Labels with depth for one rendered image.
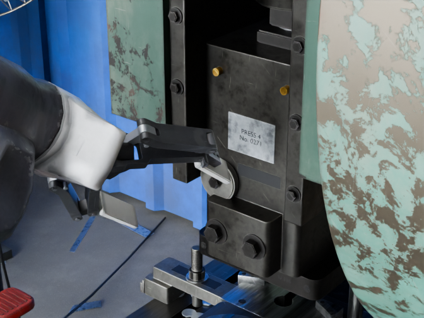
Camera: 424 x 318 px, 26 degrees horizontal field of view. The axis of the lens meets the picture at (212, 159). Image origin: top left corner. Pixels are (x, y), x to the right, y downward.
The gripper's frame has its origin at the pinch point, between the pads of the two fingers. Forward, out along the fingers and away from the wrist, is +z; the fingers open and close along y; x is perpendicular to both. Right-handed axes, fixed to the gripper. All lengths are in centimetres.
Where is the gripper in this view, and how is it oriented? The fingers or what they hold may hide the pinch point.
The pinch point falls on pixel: (174, 193)
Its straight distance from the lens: 110.2
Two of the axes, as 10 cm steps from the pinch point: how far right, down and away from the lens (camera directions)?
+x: 2.2, 8.6, -4.6
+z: 5.2, 3.0, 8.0
